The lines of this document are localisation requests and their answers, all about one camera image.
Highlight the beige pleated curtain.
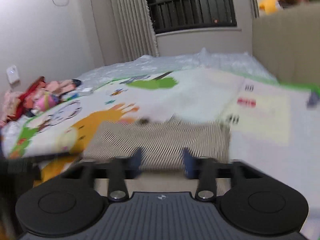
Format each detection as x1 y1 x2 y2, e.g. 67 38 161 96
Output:
89 0 160 66

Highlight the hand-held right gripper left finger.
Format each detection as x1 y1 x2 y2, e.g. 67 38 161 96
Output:
61 147 143 202

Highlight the pink pouch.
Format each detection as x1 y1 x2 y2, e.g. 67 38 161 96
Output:
34 92 60 112

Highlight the pile of colourful clothes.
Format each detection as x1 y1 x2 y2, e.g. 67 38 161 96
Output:
0 76 83 128

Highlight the white wall socket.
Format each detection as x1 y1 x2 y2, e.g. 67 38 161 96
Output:
6 65 20 83

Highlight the beige striped knit garment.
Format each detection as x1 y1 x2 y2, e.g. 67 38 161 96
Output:
81 119 231 197

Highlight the dark barred window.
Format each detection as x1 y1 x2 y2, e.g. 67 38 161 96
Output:
142 0 237 35

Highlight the beige padded headboard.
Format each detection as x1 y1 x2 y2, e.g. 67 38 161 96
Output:
251 1 320 86

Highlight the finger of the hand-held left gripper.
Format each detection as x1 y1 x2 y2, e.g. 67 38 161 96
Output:
30 151 83 163

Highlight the cartoon printed play mat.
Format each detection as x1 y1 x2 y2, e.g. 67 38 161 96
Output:
0 69 320 195

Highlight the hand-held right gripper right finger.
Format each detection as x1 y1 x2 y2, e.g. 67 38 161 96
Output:
182 148 263 202

